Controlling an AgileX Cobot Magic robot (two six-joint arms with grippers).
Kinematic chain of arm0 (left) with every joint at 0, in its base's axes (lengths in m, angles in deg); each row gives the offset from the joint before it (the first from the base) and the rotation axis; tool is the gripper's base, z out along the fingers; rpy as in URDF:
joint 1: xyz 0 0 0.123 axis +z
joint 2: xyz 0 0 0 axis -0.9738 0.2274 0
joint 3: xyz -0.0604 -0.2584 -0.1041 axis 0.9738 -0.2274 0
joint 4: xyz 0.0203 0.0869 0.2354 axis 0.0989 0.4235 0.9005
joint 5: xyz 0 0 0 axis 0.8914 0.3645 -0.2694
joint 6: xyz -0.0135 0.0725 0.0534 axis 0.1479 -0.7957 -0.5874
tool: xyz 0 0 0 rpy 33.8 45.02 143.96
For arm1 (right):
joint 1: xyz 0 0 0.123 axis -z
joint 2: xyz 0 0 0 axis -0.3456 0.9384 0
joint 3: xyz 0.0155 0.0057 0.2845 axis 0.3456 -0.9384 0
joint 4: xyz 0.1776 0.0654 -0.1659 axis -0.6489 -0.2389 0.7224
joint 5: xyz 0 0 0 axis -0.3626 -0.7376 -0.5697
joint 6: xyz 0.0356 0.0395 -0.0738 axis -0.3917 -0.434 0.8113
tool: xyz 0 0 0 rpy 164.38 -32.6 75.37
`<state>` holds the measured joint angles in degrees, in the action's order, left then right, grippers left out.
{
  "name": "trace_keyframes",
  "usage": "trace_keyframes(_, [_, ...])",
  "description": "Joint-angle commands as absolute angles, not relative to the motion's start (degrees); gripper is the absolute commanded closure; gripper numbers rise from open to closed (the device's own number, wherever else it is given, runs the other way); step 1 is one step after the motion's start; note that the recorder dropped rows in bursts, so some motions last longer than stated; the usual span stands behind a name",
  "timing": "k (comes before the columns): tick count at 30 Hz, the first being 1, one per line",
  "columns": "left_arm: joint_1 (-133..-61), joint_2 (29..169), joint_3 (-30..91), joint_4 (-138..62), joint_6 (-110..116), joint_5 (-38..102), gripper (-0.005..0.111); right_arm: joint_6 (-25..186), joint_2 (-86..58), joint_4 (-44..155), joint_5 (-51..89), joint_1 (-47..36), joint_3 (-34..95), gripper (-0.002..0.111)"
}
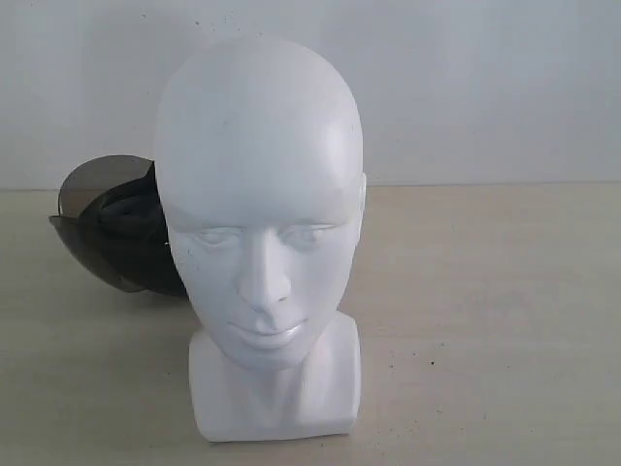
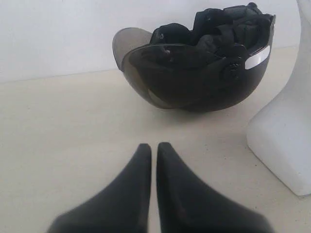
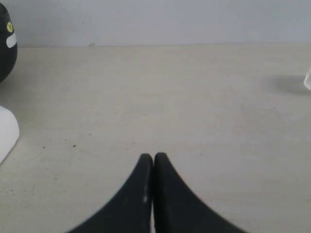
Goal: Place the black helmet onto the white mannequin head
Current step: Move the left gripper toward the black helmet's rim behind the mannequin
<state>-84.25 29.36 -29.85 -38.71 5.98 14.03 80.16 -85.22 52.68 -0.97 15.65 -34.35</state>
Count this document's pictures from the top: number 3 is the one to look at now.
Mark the white mannequin head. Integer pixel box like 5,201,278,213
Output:
0,106,19,163

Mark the small clear plastic object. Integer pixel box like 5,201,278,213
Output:
303,71,311,90

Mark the black helmet with tinted visor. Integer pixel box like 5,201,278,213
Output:
0,3,17,82

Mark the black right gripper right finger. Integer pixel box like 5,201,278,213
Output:
154,152,244,233

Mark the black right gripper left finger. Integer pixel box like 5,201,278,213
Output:
70,153,153,233

